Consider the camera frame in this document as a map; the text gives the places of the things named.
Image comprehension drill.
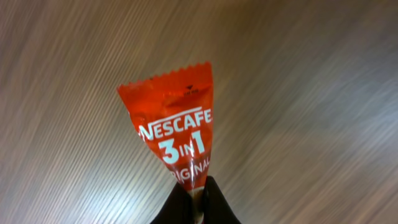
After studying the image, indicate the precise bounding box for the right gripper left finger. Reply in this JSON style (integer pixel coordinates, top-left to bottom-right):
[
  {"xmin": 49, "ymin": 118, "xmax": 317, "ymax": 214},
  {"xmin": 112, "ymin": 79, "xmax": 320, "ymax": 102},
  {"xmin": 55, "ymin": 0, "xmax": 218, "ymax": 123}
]
[{"xmin": 150, "ymin": 183, "xmax": 193, "ymax": 224}]

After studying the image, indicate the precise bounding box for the red Nescafe coffee stick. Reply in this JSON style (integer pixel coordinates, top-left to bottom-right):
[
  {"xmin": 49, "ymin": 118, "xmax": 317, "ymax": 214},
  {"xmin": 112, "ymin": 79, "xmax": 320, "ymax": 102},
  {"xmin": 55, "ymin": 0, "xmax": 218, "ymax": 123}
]
[{"xmin": 117, "ymin": 62, "xmax": 213, "ymax": 223}]

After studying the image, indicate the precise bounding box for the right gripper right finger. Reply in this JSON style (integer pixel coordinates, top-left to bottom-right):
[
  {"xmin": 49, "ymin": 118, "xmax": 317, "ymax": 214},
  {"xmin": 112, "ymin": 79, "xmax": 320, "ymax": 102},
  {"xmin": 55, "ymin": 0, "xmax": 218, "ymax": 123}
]
[{"xmin": 202, "ymin": 176, "xmax": 241, "ymax": 224}]

